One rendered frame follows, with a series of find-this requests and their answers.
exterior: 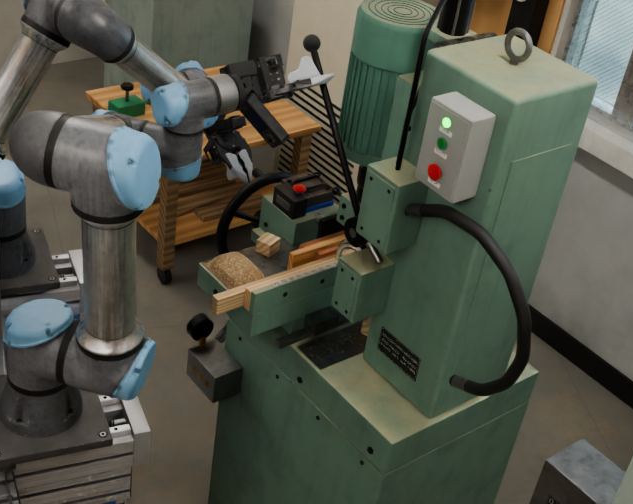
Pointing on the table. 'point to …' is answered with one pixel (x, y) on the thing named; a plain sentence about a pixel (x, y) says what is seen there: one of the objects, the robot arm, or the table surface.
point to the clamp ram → (327, 225)
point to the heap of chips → (234, 269)
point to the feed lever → (340, 156)
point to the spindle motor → (379, 71)
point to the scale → (304, 274)
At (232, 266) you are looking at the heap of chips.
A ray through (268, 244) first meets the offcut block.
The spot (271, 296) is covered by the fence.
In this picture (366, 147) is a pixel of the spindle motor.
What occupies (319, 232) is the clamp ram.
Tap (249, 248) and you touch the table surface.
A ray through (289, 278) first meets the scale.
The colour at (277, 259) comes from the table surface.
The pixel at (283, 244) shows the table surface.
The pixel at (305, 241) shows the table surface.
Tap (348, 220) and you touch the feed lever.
